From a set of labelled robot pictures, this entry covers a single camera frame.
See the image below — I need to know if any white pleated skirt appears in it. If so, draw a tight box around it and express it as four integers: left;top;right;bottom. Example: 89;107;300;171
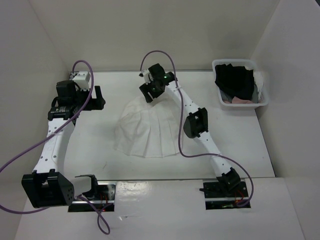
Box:
114;94;181;158

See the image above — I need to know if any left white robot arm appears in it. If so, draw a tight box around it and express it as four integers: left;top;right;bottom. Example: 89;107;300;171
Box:
21;80;106;209

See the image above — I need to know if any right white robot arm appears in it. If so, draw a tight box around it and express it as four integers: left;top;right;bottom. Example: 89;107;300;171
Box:
139;63;241;197

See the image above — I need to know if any black skirt in basket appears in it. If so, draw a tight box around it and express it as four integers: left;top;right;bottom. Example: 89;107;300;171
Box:
214;64;255;100

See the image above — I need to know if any pink garment in basket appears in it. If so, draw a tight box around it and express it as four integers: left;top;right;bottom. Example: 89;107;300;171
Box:
223;97;254;104

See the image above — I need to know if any white garment in basket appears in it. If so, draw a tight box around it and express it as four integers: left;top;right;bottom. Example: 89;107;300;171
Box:
245;66;265;93

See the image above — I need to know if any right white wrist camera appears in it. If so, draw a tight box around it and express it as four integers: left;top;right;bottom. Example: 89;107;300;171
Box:
139;69;153;85

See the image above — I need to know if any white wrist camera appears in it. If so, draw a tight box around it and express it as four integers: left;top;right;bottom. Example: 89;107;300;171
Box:
69;71;91;91
139;69;153;85

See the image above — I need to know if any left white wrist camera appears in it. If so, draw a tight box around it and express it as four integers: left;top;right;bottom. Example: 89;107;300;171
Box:
69;71;91;91

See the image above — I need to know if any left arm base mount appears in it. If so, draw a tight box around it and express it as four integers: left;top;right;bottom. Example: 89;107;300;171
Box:
68;180;117;213

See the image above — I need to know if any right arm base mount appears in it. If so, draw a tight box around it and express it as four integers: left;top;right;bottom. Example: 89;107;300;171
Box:
199;179;251;210

